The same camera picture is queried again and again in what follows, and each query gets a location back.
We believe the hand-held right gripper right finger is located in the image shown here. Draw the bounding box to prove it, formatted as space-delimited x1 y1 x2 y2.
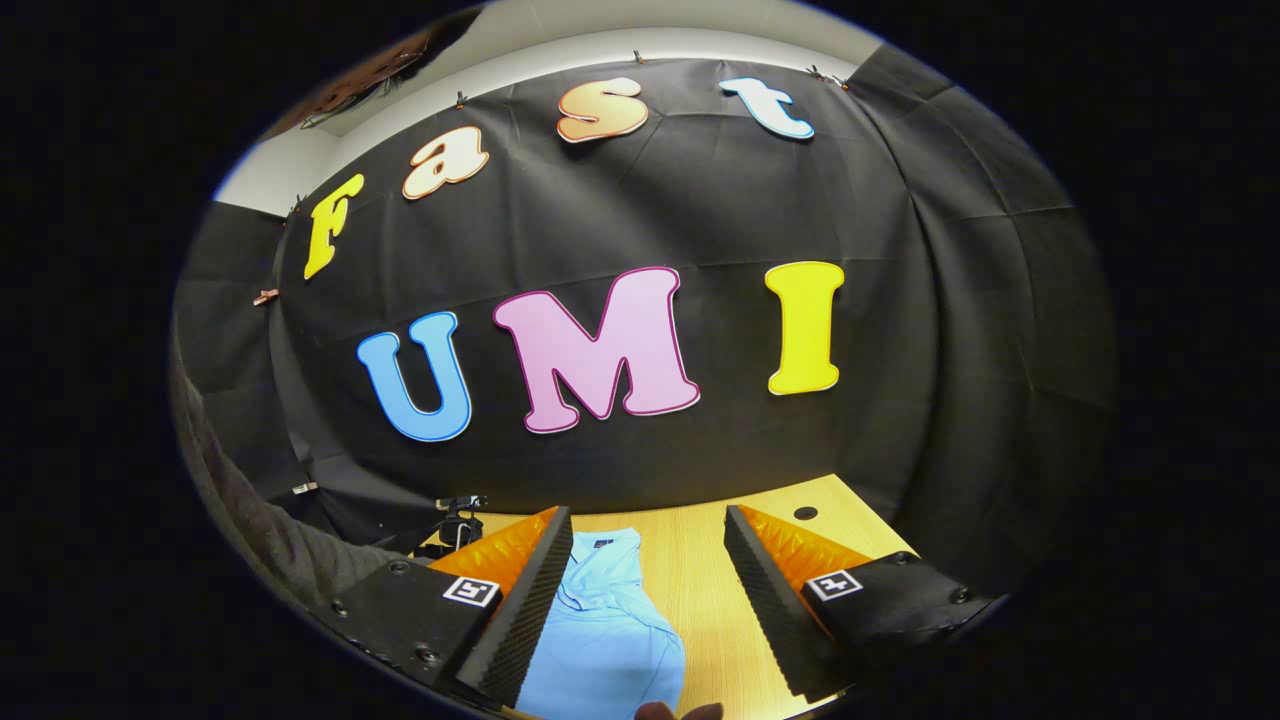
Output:
722 504 1006 704

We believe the black backdrop cloth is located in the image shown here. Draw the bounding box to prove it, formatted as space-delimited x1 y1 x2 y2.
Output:
172 45 1119 591

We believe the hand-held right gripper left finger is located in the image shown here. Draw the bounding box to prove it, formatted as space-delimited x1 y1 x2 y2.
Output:
315 505 576 711

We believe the light blue T-shirt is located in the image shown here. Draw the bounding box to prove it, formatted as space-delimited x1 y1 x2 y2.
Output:
515 527 687 720

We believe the brown overhead object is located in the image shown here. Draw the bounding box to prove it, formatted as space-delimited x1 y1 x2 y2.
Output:
265 25 436 136

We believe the black tripod device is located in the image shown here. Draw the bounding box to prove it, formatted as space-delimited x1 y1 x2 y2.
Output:
415 493 491 556

